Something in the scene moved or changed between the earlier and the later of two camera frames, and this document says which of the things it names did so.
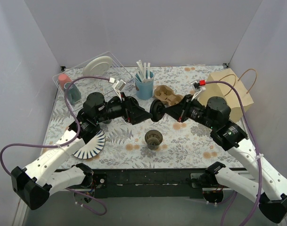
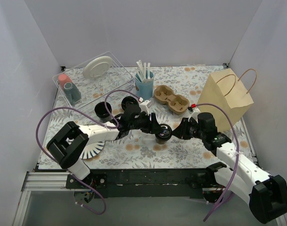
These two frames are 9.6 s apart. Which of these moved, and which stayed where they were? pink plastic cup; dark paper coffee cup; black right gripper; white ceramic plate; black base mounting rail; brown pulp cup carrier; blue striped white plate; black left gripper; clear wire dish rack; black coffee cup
Moved: black right gripper; black coffee cup; black left gripper; dark paper coffee cup
Stayed: pink plastic cup; blue striped white plate; white ceramic plate; clear wire dish rack; black base mounting rail; brown pulp cup carrier
